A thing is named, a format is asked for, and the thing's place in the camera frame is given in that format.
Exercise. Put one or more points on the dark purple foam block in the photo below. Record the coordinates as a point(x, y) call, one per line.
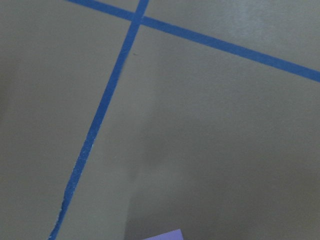
point(171, 235)

